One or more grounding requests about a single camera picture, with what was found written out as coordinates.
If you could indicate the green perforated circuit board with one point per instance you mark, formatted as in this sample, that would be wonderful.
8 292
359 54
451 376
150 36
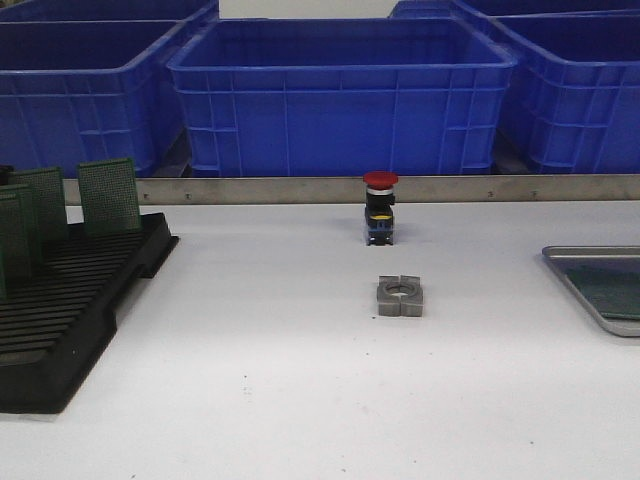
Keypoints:
609 284
616 306

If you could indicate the rear right green circuit board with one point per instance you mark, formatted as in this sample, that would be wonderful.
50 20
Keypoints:
109 197

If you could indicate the rear left green circuit board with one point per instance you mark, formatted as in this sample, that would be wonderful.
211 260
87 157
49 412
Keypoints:
46 185

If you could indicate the black slotted board rack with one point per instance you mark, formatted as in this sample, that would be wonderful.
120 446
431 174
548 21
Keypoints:
56 325

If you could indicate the silver metal tray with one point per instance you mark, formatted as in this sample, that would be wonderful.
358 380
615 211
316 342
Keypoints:
561 258

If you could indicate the far left green circuit board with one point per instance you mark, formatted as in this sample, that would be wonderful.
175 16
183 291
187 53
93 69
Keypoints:
12 241

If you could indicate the red emergency stop button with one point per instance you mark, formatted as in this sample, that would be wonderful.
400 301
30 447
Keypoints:
379 215

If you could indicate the grey metal clamp block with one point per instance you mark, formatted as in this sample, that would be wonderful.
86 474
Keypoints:
400 296

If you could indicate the centre blue plastic crate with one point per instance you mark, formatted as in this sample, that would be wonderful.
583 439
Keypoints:
293 98

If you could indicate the blue plastic crate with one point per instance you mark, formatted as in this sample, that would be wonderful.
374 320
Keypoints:
75 92
573 101
293 98

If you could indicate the far right blue crate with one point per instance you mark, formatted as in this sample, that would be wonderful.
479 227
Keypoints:
423 9

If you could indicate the right blue plastic crate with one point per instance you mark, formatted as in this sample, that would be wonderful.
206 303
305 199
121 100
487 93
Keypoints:
573 101

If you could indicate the left blue plastic crate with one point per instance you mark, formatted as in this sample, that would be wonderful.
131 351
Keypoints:
75 92

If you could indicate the far left blue crate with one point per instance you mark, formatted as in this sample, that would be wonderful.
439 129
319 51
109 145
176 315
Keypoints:
32 11

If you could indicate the metal table edge rail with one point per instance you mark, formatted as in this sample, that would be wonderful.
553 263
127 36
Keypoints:
410 189

